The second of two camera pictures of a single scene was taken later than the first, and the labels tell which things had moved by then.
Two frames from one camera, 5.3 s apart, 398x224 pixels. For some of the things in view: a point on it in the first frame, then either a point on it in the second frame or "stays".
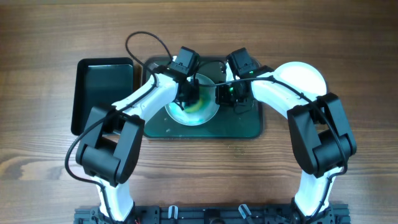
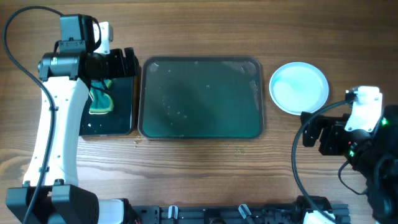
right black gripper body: (226, 96) to (325, 137)
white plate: (304, 76) stays
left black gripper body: (188, 96) to (128, 62)
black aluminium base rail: (214, 214) stays
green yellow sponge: (196, 106) to (102, 101)
